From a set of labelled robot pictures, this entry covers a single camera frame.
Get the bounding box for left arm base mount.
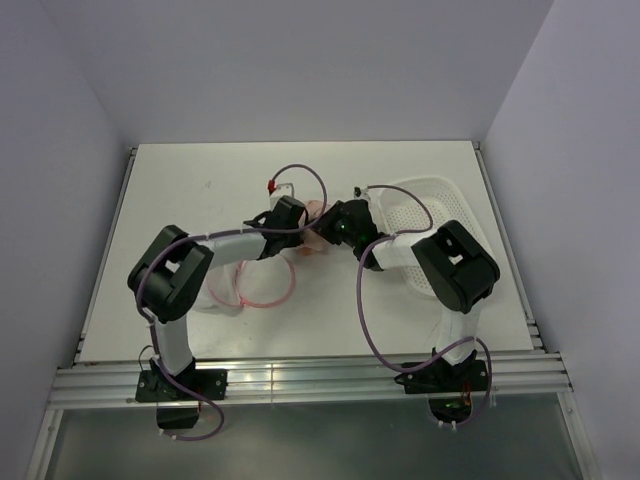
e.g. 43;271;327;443
134;360;228;433

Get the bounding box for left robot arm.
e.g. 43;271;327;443
127;196;308;399

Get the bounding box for white mesh laundry bag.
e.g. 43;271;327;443
194;255;296;316

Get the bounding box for pink bra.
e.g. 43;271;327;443
297;200;329;256

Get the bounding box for aluminium rail frame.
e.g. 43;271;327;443
46;350;572;410

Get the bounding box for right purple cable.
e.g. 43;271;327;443
355;184;496;426

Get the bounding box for white perforated plastic basket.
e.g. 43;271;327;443
372;174;494;299

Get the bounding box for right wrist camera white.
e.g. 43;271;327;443
353;186;378;204

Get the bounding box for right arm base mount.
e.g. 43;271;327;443
394;350;493;431

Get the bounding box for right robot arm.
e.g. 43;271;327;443
312;199;500;390

